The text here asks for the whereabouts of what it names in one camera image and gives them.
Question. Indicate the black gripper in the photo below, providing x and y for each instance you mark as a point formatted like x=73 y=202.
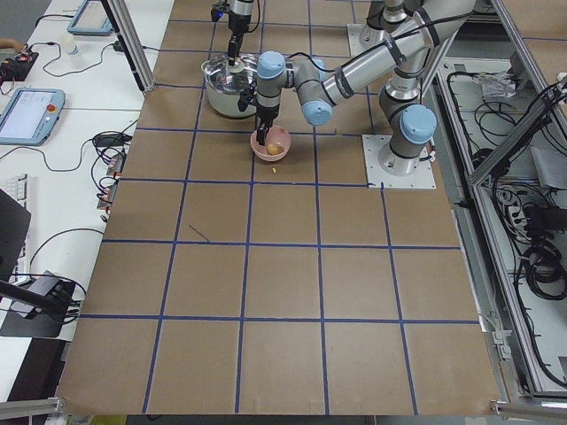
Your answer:
x=235 y=27
x=267 y=115

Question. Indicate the brown egg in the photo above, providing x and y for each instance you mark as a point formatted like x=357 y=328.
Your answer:
x=274 y=149

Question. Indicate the glass pot lid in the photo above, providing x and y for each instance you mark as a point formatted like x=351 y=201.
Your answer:
x=227 y=79

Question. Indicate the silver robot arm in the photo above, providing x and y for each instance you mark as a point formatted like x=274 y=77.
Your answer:
x=385 y=16
x=401 y=55

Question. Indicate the pale green steel pot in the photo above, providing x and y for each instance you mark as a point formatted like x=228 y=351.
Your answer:
x=227 y=105

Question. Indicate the person hand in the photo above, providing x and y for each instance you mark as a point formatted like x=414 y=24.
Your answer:
x=9 y=43

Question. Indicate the pink bowl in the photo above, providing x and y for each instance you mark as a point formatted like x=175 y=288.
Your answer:
x=276 y=134

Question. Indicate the far blue teach pendant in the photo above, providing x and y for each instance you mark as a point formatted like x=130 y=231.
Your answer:
x=90 y=19

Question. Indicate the blue teach pendant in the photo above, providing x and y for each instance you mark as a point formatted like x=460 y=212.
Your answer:
x=90 y=19
x=30 y=116

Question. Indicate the white plastic cup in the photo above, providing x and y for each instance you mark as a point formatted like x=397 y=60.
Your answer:
x=69 y=44

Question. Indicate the near blue teach pendant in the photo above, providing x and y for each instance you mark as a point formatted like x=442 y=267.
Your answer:
x=30 y=116

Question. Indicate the white keyboard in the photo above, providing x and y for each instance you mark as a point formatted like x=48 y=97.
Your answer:
x=17 y=187

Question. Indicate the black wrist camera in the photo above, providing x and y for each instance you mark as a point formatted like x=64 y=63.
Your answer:
x=219 y=9

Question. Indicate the aluminium frame post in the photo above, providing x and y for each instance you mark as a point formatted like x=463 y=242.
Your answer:
x=123 y=26

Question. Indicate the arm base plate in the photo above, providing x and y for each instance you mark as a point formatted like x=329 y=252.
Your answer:
x=361 y=37
x=385 y=170

